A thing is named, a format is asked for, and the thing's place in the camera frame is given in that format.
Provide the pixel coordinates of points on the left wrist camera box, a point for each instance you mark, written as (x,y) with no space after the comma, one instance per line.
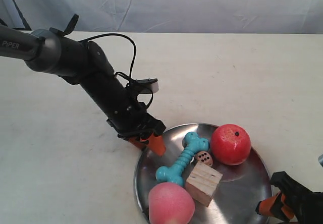
(147,86)

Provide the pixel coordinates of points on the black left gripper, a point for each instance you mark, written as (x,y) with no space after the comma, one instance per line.
(116,95)

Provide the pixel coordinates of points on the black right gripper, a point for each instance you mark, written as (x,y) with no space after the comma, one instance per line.
(294,199)

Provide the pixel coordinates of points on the teal toy dog bone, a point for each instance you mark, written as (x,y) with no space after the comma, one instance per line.
(173,174)

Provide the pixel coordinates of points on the white backdrop curtain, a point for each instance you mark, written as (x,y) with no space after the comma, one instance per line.
(178,16)

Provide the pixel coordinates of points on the pink toy peach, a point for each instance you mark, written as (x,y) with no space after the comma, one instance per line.
(170,203)

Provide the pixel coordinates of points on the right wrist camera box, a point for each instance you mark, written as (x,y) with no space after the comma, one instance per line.
(320,160)

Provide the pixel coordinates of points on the large round metal plate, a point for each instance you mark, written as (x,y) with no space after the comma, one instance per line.
(237,195)

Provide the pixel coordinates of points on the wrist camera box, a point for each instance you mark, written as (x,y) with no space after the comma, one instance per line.
(147,86)
(320,160)

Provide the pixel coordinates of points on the red toy apple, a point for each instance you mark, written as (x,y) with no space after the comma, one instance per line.
(230,144)

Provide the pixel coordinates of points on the small wooden die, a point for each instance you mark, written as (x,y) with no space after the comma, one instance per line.
(204,157)

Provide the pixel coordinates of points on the wooden cube block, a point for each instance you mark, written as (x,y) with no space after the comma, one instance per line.
(202,183)

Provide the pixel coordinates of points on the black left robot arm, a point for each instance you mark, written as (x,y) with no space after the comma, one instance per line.
(84,63)

